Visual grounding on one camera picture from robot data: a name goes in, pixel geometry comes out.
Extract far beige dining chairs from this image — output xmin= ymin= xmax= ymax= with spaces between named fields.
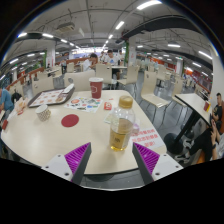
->
xmin=6 ymin=61 xmax=208 ymax=101

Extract flat round red coaster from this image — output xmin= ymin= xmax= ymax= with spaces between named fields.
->
xmin=60 ymin=113 xmax=80 ymax=128

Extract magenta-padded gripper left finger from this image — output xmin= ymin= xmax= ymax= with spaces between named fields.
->
xmin=40 ymin=142 xmax=92 ymax=186

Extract red paper cup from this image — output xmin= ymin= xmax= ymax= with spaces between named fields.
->
xmin=88 ymin=77 xmax=105 ymax=100

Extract white patterned mug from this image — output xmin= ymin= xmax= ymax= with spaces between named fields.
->
xmin=35 ymin=104 xmax=52 ymax=122

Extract person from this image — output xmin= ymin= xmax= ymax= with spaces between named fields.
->
xmin=181 ymin=118 xmax=224 ymax=164
xmin=104 ymin=49 xmax=120 ymax=67
xmin=82 ymin=53 xmax=99 ymax=73
xmin=0 ymin=87 xmax=15 ymax=113
xmin=211 ymin=92 xmax=224 ymax=134

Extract crumpled white napkin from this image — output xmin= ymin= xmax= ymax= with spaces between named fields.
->
xmin=61 ymin=83 xmax=75 ymax=95

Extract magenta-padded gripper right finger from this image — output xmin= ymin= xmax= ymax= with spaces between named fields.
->
xmin=131 ymin=142 xmax=183 ymax=186

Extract colourful printed flyer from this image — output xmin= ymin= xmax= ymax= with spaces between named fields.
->
xmin=63 ymin=95 xmax=104 ymax=114

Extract clear yellow-capped drink bottle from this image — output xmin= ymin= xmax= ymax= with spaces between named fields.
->
xmin=108 ymin=95 xmax=137 ymax=153

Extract ceiling air conditioner unit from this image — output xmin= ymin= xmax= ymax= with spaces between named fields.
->
xmin=54 ymin=21 xmax=76 ymax=34

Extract ceiling strip lights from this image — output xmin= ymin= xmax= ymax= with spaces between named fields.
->
xmin=0 ymin=0 xmax=214 ymax=73

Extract brown food tray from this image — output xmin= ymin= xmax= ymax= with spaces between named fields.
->
xmin=27 ymin=87 xmax=76 ymax=109

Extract black backpack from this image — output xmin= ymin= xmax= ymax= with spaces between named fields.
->
xmin=10 ymin=92 xmax=23 ymax=104

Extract neighbouring dining table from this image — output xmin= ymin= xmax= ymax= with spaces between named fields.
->
xmin=174 ymin=92 xmax=212 ymax=156

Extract white notice with red text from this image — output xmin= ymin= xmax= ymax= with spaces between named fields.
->
xmin=129 ymin=128 xmax=166 ymax=151

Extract beige wooden chair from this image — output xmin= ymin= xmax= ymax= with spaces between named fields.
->
xmin=139 ymin=70 xmax=171 ymax=124
xmin=116 ymin=64 xmax=140 ymax=98
xmin=31 ymin=77 xmax=55 ymax=96
xmin=63 ymin=69 xmax=97 ymax=93

